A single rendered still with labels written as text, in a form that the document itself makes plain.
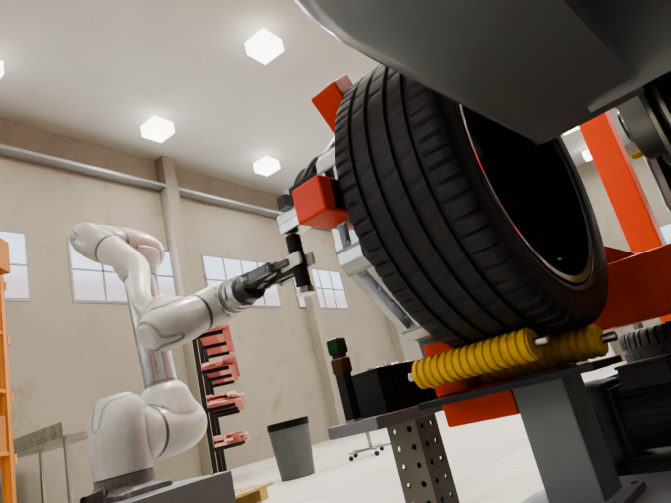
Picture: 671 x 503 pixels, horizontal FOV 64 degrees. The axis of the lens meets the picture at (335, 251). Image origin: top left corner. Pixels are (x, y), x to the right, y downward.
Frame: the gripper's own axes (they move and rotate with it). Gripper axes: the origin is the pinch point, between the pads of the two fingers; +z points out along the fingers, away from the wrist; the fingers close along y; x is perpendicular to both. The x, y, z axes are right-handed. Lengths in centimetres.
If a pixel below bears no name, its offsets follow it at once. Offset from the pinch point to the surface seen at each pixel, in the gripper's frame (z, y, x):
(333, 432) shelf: -16.3, -15.8, -39.3
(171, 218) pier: -804, -492, 420
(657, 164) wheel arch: 66, -62, 4
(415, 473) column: -9, -35, -55
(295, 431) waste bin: -337, -289, -40
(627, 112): 71, -15, 2
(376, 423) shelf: -1.5, -15.8, -39.5
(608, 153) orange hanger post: 22, -258, 73
